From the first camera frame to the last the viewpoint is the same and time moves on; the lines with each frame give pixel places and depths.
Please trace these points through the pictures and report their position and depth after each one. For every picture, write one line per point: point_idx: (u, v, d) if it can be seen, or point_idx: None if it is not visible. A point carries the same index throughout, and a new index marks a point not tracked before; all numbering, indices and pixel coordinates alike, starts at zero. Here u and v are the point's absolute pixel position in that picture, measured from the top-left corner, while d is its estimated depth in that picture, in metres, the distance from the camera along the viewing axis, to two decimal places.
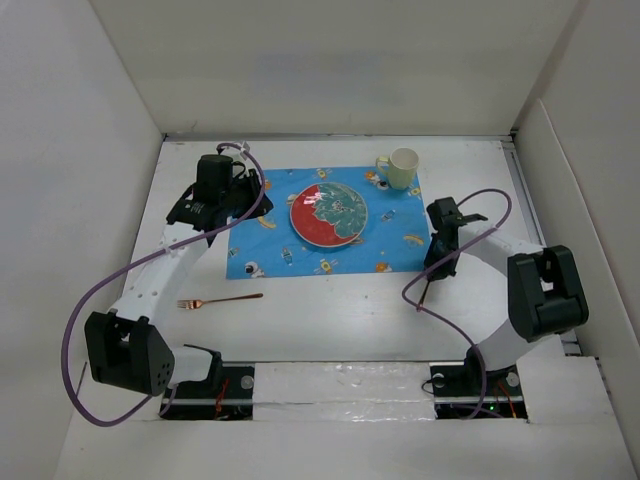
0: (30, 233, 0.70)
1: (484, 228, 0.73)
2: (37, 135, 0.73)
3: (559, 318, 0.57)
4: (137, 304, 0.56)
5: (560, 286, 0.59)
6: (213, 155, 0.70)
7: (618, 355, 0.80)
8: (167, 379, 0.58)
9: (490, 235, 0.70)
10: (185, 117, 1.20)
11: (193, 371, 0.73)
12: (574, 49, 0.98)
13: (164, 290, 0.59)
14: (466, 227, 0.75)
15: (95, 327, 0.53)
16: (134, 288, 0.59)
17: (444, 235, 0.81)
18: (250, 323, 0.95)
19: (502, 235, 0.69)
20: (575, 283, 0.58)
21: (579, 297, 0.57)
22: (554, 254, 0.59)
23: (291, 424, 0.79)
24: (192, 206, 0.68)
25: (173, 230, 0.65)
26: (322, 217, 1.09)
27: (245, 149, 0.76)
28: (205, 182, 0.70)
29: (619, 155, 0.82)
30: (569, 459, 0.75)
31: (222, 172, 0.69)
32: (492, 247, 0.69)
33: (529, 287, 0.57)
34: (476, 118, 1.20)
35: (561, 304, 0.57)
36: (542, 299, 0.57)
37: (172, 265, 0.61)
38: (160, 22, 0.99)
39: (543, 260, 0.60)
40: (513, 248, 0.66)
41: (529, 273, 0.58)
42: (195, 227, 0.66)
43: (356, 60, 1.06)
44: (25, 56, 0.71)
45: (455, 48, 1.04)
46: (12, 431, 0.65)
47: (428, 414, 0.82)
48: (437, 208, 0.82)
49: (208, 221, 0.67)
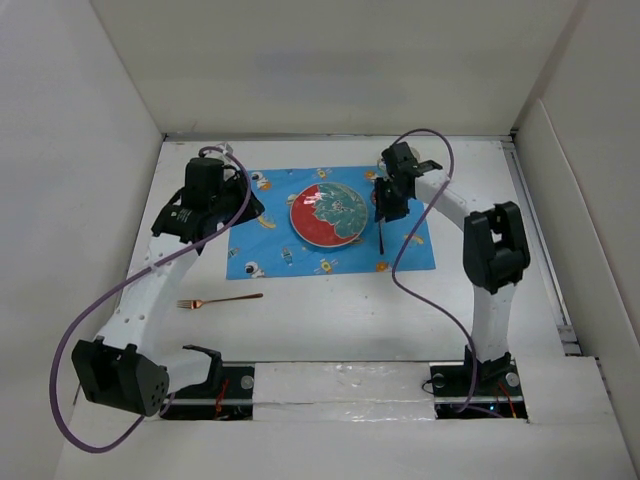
0: (29, 235, 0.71)
1: (441, 179, 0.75)
2: (37, 137, 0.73)
3: (507, 268, 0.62)
4: (125, 330, 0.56)
5: (507, 239, 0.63)
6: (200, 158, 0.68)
7: (619, 355, 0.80)
8: (162, 391, 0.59)
9: (447, 190, 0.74)
10: (185, 117, 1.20)
11: (191, 374, 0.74)
12: (575, 48, 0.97)
13: (151, 313, 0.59)
14: (423, 177, 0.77)
15: (82, 358, 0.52)
16: (120, 312, 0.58)
17: (402, 182, 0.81)
18: (250, 323, 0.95)
19: (458, 191, 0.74)
20: (521, 235, 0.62)
21: (523, 248, 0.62)
22: (504, 210, 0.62)
23: (291, 425, 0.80)
24: (178, 214, 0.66)
25: (159, 244, 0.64)
26: (322, 217, 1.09)
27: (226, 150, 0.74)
28: (193, 188, 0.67)
29: (619, 153, 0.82)
30: (568, 460, 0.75)
31: (209, 177, 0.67)
32: (449, 202, 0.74)
33: (485, 245, 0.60)
34: (477, 117, 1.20)
35: (509, 256, 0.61)
36: (494, 257, 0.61)
37: (157, 288, 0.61)
38: (159, 23, 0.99)
39: (493, 215, 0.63)
40: (468, 206, 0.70)
41: (484, 233, 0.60)
42: (181, 239, 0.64)
43: (356, 59, 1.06)
44: (25, 58, 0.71)
45: (455, 46, 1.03)
46: (13, 431, 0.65)
47: (428, 414, 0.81)
48: (393, 154, 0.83)
49: (195, 233, 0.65)
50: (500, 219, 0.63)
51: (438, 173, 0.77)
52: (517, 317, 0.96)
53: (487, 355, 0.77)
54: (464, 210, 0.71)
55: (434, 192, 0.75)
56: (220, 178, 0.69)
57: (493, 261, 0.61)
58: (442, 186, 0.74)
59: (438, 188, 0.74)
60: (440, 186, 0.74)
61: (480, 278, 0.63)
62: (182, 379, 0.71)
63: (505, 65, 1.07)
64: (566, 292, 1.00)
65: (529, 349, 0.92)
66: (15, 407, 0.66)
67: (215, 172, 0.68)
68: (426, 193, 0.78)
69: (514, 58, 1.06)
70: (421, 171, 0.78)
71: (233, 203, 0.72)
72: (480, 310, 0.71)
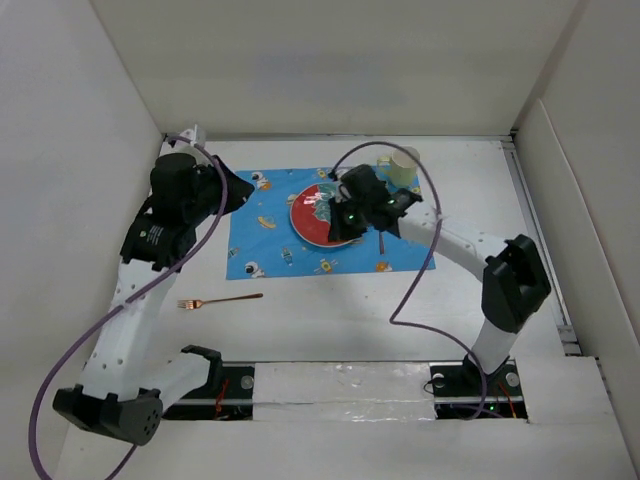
0: (29, 235, 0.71)
1: (430, 216, 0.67)
2: (37, 137, 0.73)
3: (535, 303, 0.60)
4: (104, 379, 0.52)
5: (526, 273, 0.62)
6: (165, 163, 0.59)
7: (619, 355, 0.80)
8: (157, 418, 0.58)
9: (443, 229, 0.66)
10: (185, 117, 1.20)
11: (192, 376, 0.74)
12: (574, 48, 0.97)
13: (131, 354, 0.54)
14: (408, 217, 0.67)
15: (65, 410, 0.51)
16: (96, 355, 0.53)
17: (377, 219, 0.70)
18: (250, 323, 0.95)
19: (454, 229, 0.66)
20: (538, 267, 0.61)
21: (544, 278, 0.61)
22: (518, 246, 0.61)
23: (290, 425, 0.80)
24: (148, 233, 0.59)
25: (130, 272, 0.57)
26: (322, 217, 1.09)
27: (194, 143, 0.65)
28: (162, 197, 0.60)
29: (619, 153, 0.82)
30: (568, 460, 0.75)
31: (178, 183, 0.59)
32: (450, 244, 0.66)
33: (509, 288, 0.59)
34: (477, 117, 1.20)
35: (534, 292, 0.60)
36: (522, 297, 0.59)
37: (135, 326, 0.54)
38: (159, 23, 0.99)
39: (505, 252, 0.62)
40: (477, 249, 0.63)
41: (505, 279, 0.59)
42: (154, 265, 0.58)
43: (356, 59, 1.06)
44: (25, 57, 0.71)
45: (455, 46, 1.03)
46: (12, 431, 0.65)
47: (428, 414, 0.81)
48: (357, 183, 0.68)
49: (168, 255, 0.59)
50: (513, 255, 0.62)
51: (421, 208, 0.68)
52: None
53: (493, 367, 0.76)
54: (474, 254, 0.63)
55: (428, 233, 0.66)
56: (193, 182, 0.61)
57: (521, 302, 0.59)
58: (436, 224, 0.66)
59: (433, 229, 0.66)
60: (433, 226, 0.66)
61: (510, 320, 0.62)
62: (183, 384, 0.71)
63: (504, 65, 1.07)
64: (566, 292, 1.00)
65: (529, 349, 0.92)
66: (15, 407, 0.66)
67: (184, 178, 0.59)
68: (416, 234, 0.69)
69: (514, 58, 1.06)
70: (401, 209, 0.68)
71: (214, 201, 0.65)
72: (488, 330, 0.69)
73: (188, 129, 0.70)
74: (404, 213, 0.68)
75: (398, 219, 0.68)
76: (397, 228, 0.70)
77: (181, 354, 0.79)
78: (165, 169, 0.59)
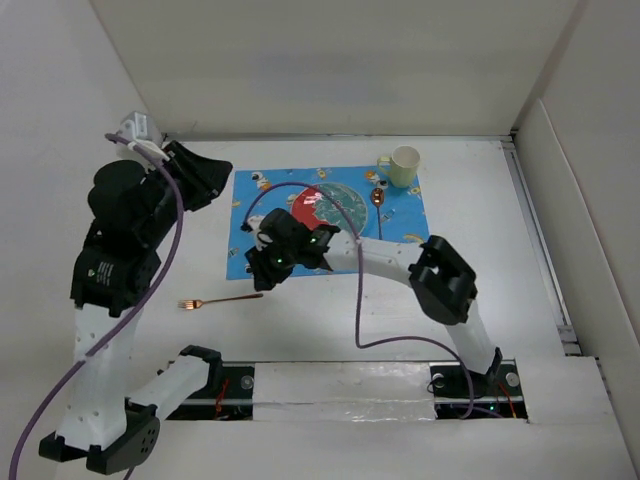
0: (28, 235, 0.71)
1: (351, 243, 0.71)
2: (38, 137, 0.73)
3: (465, 292, 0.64)
4: (84, 429, 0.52)
5: (448, 268, 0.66)
6: (101, 184, 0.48)
7: (619, 355, 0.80)
8: (154, 434, 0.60)
9: (365, 252, 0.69)
10: (185, 117, 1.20)
11: (193, 379, 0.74)
12: (574, 48, 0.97)
13: (106, 402, 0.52)
14: (332, 250, 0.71)
15: (51, 456, 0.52)
16: (71, 409, 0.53)
17: (309, 259, 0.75)
18: (249, 323, 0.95)
19: (377, 249, 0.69)
20: (456, 259, 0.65)
21: (466, 268, 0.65)
22: (434, 247, 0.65)
23: (290, 425, 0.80)
24: (95, 271, 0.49)
25: (86, 320, 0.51)
26: (322, 217, 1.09)
27: (136, 146, 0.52)
28: (107, 223, 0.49)
29: (619, 153, 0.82)
30: (568, 460, 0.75)
31: (123, 205, 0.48)
32: (375, 264, 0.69)
33: (439, 288, 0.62)
34: (477, 117, 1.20)
35: (461, 282, 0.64)
36: (452, 293, 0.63)
37: (105, 378, 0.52)
38: (159, 23, 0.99)
39: (424, 255, 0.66)
40: (398, 261, 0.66)
41: (432, 282, 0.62)
42: (111, 310, 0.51)
43: (356, 59, 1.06)
44: (25, 58, 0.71)
45: (455, 47, 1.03)
46: (12, 431, 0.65)
47: (428, 414, 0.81)
48: (283, 233, 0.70)
49: (126, 295, 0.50)
50: (431, 255, 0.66)
51: (341, 238, 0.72)
52: (518, 317, 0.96)
53: (488, 365, 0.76)
54: (397, 267, 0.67)
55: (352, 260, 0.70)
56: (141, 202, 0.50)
57: (454, 298, 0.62)
58: (357, 250, 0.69)
59: (356, 253, 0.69)
60: (355, 251, 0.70)
61: (451, 317, 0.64)
62: (183, 385, 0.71)
63: (504, 65, 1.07)
64: (566, 292, 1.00)
65: (529, 349, 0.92)
66: (15, 407, 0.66)
67: (130, 197, 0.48)
68: (343, 262, 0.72)
69: (514, 58, 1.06)
70: (325, 243, 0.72)
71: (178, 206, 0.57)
72: (458, 336, 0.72)
73: (127, 120, 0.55)
74: (328, 247, 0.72)
75: (323, 254, 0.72)
76: (326, 262, 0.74)
77: (181, 357, 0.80)
78: (105, 189, 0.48)
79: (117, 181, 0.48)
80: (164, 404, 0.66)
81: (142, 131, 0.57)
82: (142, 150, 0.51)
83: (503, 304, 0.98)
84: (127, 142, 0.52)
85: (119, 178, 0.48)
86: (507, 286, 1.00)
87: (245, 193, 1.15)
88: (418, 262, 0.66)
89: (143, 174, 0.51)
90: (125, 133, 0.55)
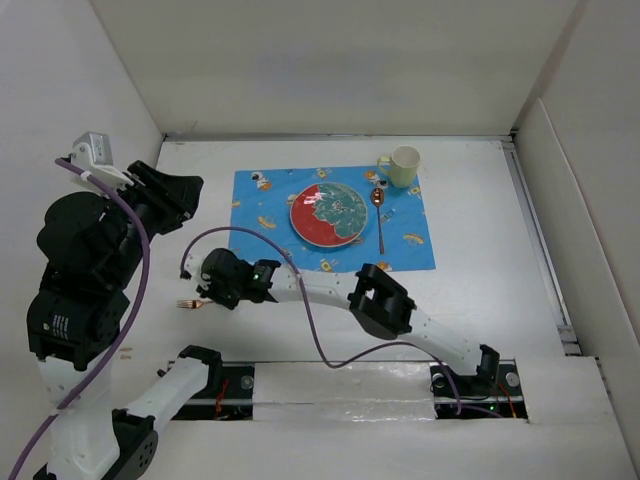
0: (26, 234, 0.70)
1: (292, 277, 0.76)
2: (36, 136, 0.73)
3: (400, 309, 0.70)
4: (70, 470, 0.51)
5: (383, 290, 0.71)
6: (53, 227, 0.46)
7: (619, 355, 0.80)
8: (154, 445, 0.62)
9: (307, 285, 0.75)
10: (184, 117, 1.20)
11: (193, 382, 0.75)
12: (574, 48, 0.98)
13: (90, 443, 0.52)
14: (276, 285, 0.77)
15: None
16: (57, 452, 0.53)
17: (254, 294, 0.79)
18: (249, 323, 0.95)
19: (317, 281, 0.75)
20: (388, 281, 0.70)
21: (397, 287, 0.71)
22: (367, 275, 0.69)
23: (291, 424, 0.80)
24: (51, 325, 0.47)
25: (52, 373, 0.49)
26: (322, 217, 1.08)
27: (90, 178, 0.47)
28: (64, 268, 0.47)
29: (619, 153, 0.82)
30: (568, 460, 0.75)
31: (77, 246, 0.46)
32: (318, 295, 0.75)
33: (375, 313, 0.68)
34: (477, 116, 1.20)
35: (394, 302, 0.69)
36: (388, 315, 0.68)
37: (86, 420, 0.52)
38: (159, 23, 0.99)
39: (360, 281, 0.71)
40: (338, 291, 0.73)
41: (369, 309, 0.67)
42: (75, 365, 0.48)
43: (356, 58, 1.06)
44: (24, 57, 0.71)
45: (454, 47, 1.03)
46: (10, 430, 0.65)
47: (428, 413, 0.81)
48: (220, 270, 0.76)
49: (89, 346, 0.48)
50: (367, 281, 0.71)
51: (283, 272, 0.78)
52: (517, 317, 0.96)
53: (473, 365, 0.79)
54: (338, 297, 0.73)
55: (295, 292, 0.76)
56: (99, 244, 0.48)
57: (390, 319, 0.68)
58: (299, 284, 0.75)
59: (299, 288, 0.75)
60: (298, 285, 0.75)
61: (389, 334, 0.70)
62: (183, 390, 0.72)
63: (504, 65, 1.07)
64: (566, 292, 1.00)
65: (529, 349, 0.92)
66: (13, 408, 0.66)
67: (87, 237, 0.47)
68: (288, 295, 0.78)
69: (514, 58, 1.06)
70: (265, 279, 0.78)
71: (147, 228, 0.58)
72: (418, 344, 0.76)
73: (81, 144, 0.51)
74: (271, 282, 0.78)
75: (268, 290, 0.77)
76: (270, 296, 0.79)
77: (181, 358, 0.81)
78: (60, 230, 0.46)
79: (72, 221, 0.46)
80: (162, 415, 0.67)
81: (100, 153, 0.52)
82: (95, 180, 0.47)
83: (502, 304, 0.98)
84: (81, 173, 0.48)
85: (75, 216, 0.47)
86: (507, 286, 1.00)
87: (246, 193, 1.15)
88: (355, 291, 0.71)
89: (103, 208, 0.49)
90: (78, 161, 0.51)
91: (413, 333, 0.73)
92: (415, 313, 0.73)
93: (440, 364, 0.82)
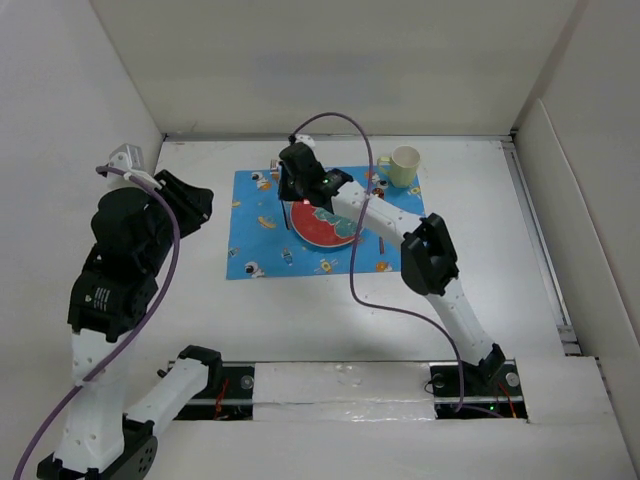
0: (26, 235, 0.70)
1: (360, 196, 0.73)
2: (36, 137, 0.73)
3: (443, 269, 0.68)
4: (79, 455, 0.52)
5: (436, 244, 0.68)
6: (107, 209, 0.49)
7: (619, 355, 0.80)
8: (153, 451, 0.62)
9: (369, 209, 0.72)
10: (184, 117, 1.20)
11: (194, 384, 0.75)
12: (574, 49, 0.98)
13: (103, 427, 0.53)
14: (340, 196, 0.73)
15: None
16: (68, 433, 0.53)
17: (315, 199, 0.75)
18: (250, 323, 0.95)
19: (381, 209, 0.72)
20: (448, 240, 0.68)
21: (452, 251, 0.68)
22: (431, 224, 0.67)
23: (291, 424, 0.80)
24: (92, 296, 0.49)
25: (84, 345, 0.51)
26: (322, 217, 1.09)
27: (132, 178, 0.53)
28: (109, 248, 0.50)
29: (620, 153, 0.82)
30: (569, 460, 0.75)
31: (125, 229, 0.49)
32: (374, 220, 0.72)
33: (422, 261, 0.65)
34: (477, 117, 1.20)
35: (442, 261, 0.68)
36: (431, 268, 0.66)
37: (105, 402, 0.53)
38: (159, 24, 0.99)
39: (419, 227, 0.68)
40: (396, 226, 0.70)
41: (418, 254, 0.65)
42: (108, 338, 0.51)
43: (355, 58, 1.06)
44: (23, 58, 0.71)
45: (454, 47, 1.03)
46: (13, 430, 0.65)
47: (428, 413, 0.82)
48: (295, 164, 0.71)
49: (123, 320, 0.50)
50: (426, 230, 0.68)
51: (353, 188, 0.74)
52: (517, 317, 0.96)
53: (479, 356, 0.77)
54: (394, 231, 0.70)
55: (356, 211, 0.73)
56: (143, 229, 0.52)
57: (430, 273, 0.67)
58: (363, 204, 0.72)
59: (359, 207, 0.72)
60: (362, 204, 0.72)
61: (422, 289, 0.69)
62: (183, 392, 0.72)
63: (504, 65, 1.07)
64: (566, 292, 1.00)
65: (529, 349, 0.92)
66: (15, 408, 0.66)
67: (134, 222, 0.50)
68: (344, 210, 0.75)
69: (514, 58, 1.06)
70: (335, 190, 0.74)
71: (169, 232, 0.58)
72: (443, 316, 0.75)
73: (120, 153, 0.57)
74: (336, 192, 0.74)
75: (331, 198, 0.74)
76: (330, 205, 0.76)
77: (179, 360, 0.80)
78: (112, 213, 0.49)
79: (123, 206, 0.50)
80: (161, 419, 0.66)
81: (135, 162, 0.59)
82: (138, 179, 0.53)
83: (502, 303, 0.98)
84: (123, 173, 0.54)
85: (124, 202, 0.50)
86: (507, 286, 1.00)
87: (246, 193, 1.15)
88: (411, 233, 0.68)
89: (150, 199, 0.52)
90: (117, 166, 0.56)
91: (444, 300, 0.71)
92: (454, 282, 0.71)
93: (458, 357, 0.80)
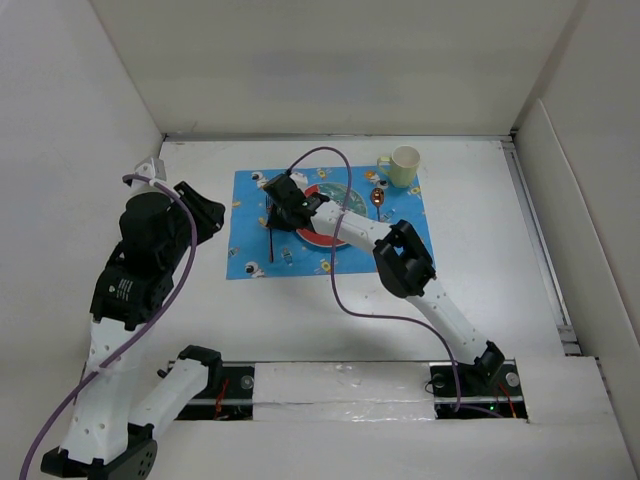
0: (27, 234, 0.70)
1: (335, 212, 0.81)
2: (36, 137, 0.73)
3: (419, 271, 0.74)
4: (87, 444, 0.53)
5: (410, 250, 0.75)
6: (133, 209, 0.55)
7: (619, 355, 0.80)
8: (152, 455, 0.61)
9: (344, 222, 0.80)
10: (185, 117, 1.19)
11: (195, 384, 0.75)
12: (574, 49, 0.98)
13: (113, 417, 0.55)
14: (318, 215, 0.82)
15: (53, 472, 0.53)
16: (78, 421, 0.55)
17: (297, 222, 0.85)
18: (250, 323, 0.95)
19: (355, 222, 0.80)
20: (418, 245, 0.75)
21: (424, 254, 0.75)
22: (400, 230, 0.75)
23: (291, 424, 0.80)
24: (116, 286, 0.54)
25: (102, 333, 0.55)
26: None
27: (158, 183, 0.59)
28: (133, 245, 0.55)
29: (620, 152, 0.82)
30: (568, 459, 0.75)
31: (150, 228, 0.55)
32: (348, 233, 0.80)
33: (396, 263, 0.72)
34: (477, 117, 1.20)
35: (417, 264, 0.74)
36: (405, 270, 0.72)
37: (116, 392, 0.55)
38: (160, 24, 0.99)
39: (392, 234, 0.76)
40: (370, 235, 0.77)
41: (391, 257, 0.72)
42: (126, 326, 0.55)
43: (356, 58, 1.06)
44: (22, 58, 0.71)
45: (454, 47, 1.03)
46: (14, 431, 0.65)
47: (428, 413, 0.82)
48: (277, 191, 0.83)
49: (142, 310, 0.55)
50: (398, 237, 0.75)
51: (329, 207, 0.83)
52: (517, 316, 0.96)
53: (473, 355, 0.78)
54: (367, 240, 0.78)
55: (333, 227, 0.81)
56: (164, 229, 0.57)
57: (405, 275, 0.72)
58: (339, 218, 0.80)
59: (335, 222, 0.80)
60: (337, 219, 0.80)
61: (401, 292, 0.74)
62: (183, 392, 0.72)
63: (504, 66, 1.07)
64: (566, 292, 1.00)
65: (529, 348, 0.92)
66: (16, 408, 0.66)
67: (157, 221, 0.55)
68: (324, 227, 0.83)
69: (515, 58, 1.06)
70: (314, 209, 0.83)
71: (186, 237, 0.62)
72: (429, 317, 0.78)
73: (145, 163, 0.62)
74: (315, 212, 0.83)
75: (311, 218, 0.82)
76: (312, 226, 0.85)
77: (179, 360, 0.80)
78: (138, 213, 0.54)
79: (147, 207, 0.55)
80: (162, 420, 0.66)
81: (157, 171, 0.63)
82: (165, 186, 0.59)
83: (501, 303, 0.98)
84: (150, 180, 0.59)
85: (149, 204, 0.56)
86: (507, 285, 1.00)
87: (245, 193, 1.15)
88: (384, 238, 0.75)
89: (171, 203, 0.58)
90: (143, 174, 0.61)
91: (425, 300, 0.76)
92: (432, 282, 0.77)
93: (454, 357, 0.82)
